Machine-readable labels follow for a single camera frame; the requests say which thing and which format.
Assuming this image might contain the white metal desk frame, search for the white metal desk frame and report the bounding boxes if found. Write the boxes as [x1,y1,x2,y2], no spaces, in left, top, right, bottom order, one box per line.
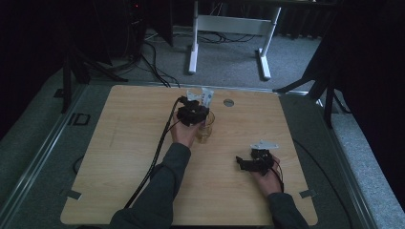
[188,0,283,81]

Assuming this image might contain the black tripod stand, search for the black tripod stand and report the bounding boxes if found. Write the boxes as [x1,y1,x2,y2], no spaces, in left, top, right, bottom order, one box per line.
[60,28,129,115]

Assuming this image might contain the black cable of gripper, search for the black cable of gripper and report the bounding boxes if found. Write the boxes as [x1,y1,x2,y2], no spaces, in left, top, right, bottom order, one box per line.
[123,95,189,210]
[270,160,286,194]

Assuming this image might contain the person's left hand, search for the person's left hand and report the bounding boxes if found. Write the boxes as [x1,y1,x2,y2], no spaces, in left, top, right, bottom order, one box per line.
[169,114,205,150]

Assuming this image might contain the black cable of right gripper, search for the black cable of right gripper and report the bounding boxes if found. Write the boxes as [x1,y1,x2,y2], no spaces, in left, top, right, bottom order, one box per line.
[270,160,286,194]

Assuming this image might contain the black metal stand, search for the black metal stand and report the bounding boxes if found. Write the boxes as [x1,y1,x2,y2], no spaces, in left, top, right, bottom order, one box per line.
[272,37,352,129]

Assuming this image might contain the clear glass cup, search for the clear glass cup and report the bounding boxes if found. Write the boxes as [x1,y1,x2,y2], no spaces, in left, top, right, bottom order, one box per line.
[194,109,217,145]

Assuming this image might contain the black floor cables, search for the black floor cables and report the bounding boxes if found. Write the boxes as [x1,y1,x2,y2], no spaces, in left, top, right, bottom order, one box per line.
[120,30,259,89]

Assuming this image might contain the thin black cable on mat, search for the thin black cable on mat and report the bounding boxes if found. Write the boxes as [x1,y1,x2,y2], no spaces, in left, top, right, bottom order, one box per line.
[292,138,353,229]

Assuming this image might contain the black computer tower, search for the black computer tower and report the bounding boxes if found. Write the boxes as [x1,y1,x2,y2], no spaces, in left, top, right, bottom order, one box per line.
[122,0,148,60]

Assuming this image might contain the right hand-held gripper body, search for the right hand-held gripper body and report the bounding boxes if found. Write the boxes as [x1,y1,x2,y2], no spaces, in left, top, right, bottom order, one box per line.
[248,138,281,177]

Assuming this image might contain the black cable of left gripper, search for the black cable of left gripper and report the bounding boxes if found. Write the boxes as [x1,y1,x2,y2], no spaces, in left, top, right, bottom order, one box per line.
[123,95,189,210]

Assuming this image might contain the person's right hand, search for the person's right hand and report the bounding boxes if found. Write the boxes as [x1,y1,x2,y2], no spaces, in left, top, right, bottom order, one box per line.
[251,155,285,198]

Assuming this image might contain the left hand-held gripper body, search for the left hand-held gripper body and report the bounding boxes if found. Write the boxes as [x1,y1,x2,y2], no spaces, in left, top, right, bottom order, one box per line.
[176,89,212,128]

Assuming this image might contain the white packet with blue print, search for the white packet with blue print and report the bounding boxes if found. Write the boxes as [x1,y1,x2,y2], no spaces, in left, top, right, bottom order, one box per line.
[201,88,215,109]

